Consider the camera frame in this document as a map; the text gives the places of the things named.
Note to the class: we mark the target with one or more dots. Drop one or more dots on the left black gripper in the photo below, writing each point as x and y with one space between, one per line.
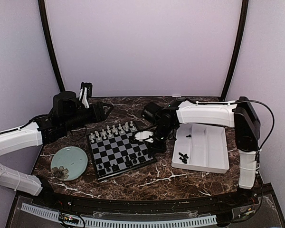
99 115

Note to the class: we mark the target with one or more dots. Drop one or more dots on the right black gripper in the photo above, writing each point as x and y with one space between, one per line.
161 148

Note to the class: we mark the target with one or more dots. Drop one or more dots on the white plastic tray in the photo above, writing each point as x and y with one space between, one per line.
207 148

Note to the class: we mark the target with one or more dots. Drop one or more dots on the black chess pawn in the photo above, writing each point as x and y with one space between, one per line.
127 160

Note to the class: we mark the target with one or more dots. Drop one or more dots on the black and white chessboard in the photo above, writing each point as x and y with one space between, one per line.
115 144

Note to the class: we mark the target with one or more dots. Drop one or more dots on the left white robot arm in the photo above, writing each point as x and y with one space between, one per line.
17 139

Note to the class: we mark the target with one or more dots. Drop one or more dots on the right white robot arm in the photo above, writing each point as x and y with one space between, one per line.
241 123

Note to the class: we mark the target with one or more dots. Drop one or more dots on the black chess pieces pile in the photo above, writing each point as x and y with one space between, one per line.
183 157

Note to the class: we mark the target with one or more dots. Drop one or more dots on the green floral ceramic plate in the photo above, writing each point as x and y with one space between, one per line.
69 163

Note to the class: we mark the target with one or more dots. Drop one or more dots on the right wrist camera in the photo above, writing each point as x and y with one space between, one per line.
151 112

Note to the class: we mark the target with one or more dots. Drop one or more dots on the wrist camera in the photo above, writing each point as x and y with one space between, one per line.
67 103
151 112

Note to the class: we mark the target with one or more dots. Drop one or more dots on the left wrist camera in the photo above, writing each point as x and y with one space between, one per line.
67 103

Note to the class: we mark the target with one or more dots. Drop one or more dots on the black front rail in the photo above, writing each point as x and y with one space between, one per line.
217 203

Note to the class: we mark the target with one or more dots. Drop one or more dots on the white slotted cable duct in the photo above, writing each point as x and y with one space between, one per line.
120 220

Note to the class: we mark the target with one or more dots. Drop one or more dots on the left black frame post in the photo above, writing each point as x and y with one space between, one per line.
49 44

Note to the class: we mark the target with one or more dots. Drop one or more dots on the black frame post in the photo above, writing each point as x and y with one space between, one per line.
236 49
49 44

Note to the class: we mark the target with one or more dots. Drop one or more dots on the right black frame post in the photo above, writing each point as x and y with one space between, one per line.
236 49

